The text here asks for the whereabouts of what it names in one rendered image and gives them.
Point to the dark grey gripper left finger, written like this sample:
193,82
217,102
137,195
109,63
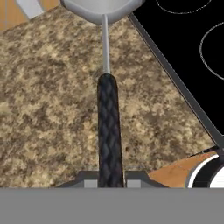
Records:
87,178

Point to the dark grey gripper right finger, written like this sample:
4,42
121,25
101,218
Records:
137,178

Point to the black and white round object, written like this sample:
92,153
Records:
204,175

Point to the pale grey flat bar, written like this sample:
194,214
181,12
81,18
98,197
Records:
29,7

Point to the black hob with grey rim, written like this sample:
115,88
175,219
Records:
180,43

